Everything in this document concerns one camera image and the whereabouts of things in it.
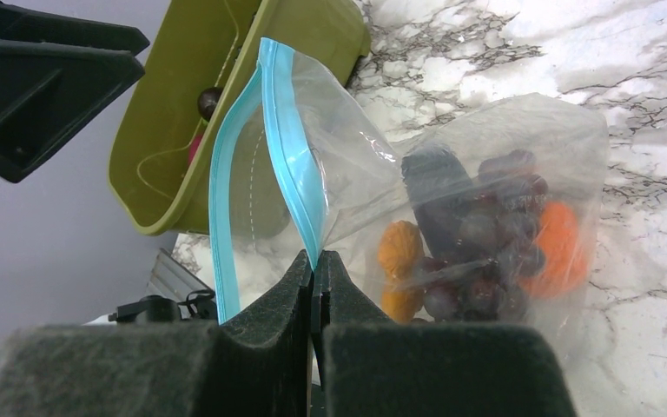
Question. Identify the red toy grapes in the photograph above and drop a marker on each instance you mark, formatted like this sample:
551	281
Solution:
506	200

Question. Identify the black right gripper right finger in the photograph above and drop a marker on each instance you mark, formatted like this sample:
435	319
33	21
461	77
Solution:
373	366

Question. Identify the aluminium frame rail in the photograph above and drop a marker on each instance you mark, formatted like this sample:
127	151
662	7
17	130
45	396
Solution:
169	279

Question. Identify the clear zip top bag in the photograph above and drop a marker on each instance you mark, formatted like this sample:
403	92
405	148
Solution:
298	167

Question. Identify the brown toy fruit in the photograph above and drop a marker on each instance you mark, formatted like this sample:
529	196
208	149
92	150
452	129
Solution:
399	250

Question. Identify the red toy fruit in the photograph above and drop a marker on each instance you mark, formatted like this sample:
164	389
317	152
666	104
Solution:
193	147

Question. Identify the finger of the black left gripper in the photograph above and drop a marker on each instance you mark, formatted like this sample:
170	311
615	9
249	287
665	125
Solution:
24	25
48	93

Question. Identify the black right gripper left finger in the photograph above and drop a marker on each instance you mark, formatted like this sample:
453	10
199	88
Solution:
256	364

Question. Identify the orange toy fruit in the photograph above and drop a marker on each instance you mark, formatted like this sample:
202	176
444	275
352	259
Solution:
566	259

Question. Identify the olive green plastic bin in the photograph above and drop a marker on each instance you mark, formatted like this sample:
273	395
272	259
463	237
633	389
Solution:
203	44

